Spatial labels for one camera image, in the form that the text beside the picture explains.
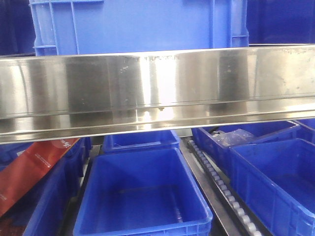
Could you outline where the blue upper right bin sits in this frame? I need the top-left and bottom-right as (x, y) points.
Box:
(247, 0), (315, 44)

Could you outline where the blue lower middle bin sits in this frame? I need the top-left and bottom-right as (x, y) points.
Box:
(73, 148), (213, 236)

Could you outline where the blue lower left bin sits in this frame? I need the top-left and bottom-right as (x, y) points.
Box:
(0, 137), (92, 236)

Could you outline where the blue rear middle bin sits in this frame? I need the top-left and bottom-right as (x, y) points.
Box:
(102, 130), (180, 153)

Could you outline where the large blue bin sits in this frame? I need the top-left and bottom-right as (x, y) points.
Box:
(30, 0), (249, 56)

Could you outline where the blue rear right bin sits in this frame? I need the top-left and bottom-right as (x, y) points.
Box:
(191, 121), (301, 174)

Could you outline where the right roller track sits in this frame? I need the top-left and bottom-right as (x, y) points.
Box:
(188, 140), (263, 236)

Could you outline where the blue lower right bin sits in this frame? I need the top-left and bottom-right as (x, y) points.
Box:
(230, 139), (315, 236)

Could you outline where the clear plastic bag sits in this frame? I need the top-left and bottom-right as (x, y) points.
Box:
(212, 129), (255, 147)

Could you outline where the stainless steel shelf rail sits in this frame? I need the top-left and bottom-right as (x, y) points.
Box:
(0, 44), (315, 144)

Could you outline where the blue far right bin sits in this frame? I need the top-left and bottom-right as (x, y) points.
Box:
(294, 118), (315, 144)

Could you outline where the left metal divider rail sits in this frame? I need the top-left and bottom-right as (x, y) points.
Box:
(57, 145), (102, 236)

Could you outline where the blue upper left bin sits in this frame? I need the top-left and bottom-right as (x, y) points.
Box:
(0, 0), (35, 57)

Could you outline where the red cardboard box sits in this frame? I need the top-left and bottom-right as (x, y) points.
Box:
(0, 138), (79, 215)

